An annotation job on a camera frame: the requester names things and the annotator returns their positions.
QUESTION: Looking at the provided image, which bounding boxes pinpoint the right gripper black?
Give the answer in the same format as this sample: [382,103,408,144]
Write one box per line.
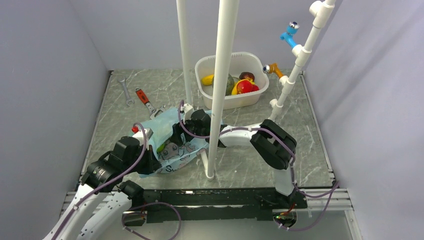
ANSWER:
[170,112,208,147]

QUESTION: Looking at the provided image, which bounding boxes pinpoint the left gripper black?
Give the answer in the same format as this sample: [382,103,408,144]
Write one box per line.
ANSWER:
[123,144,162,174]

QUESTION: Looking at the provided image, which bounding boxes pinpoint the light blue plastic bag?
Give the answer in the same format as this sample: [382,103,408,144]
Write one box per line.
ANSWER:
[140,107,209,178]

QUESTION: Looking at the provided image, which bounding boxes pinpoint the green netted fake melon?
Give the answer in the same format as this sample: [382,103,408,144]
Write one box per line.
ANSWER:
[225,74,235,96]

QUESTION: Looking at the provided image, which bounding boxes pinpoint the pink fake peach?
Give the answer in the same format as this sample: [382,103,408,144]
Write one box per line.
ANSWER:
[236,79,253,94]

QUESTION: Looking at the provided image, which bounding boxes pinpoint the green fake fruit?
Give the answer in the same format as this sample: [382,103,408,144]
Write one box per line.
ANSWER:
[156,143,166,153]

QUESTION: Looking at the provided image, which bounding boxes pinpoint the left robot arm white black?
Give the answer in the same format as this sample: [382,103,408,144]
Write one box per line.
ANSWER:
[45,132,161,240]

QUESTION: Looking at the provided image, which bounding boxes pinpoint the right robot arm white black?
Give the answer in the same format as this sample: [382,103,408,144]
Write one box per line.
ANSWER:
[170,107,297,208]

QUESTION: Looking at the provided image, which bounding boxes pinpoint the dark brown fake fruit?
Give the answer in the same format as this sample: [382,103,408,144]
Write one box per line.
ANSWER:
[239,71,255,83]

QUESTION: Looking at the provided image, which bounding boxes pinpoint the red fake apple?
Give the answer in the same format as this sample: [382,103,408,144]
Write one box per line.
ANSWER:
[252,84,260,92]

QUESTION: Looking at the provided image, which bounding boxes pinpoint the silver open-end wrench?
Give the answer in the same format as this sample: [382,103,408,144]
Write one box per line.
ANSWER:
[118,78,135,106]

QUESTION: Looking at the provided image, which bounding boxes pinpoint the white plastic basket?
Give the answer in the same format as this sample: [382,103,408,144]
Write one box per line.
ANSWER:
[194,51,271,112]

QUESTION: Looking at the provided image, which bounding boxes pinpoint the orange toy faucet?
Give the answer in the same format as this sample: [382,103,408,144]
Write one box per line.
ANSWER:
[262,63,284,78]

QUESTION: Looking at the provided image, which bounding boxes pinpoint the blue toy faucet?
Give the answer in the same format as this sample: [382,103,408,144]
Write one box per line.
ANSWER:
[280,21,300,49]

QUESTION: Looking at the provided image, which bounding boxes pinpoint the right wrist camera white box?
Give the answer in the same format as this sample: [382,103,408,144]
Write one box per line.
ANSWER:
[180,103,195,122]

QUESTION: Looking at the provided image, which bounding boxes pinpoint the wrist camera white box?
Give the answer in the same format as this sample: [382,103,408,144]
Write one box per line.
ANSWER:
[131,125,154,146]
[180,103,195,122]

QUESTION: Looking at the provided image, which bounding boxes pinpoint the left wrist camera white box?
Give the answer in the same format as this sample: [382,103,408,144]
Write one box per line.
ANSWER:
[131,125,154,146]

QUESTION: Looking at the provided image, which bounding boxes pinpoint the red handled adjustable wrench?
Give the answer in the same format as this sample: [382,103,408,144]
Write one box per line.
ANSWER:
[135,87,166,120]

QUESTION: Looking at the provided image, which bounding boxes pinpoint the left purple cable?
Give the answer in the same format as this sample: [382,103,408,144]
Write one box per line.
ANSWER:
[49,122,182,240]

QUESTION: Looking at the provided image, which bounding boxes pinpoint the purple cable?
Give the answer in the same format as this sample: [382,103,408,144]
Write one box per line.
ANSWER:
[177,99,341,233]
[49,122,182,240]

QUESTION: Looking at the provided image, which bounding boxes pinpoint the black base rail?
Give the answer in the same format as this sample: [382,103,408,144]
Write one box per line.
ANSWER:
[123,187,308,227]

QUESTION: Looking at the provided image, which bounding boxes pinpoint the white PVC pipe frame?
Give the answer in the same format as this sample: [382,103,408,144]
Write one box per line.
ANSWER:
[175,0,337,181]

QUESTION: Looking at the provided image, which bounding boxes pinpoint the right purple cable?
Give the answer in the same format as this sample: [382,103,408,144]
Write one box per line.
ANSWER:
[177,99,341,233]

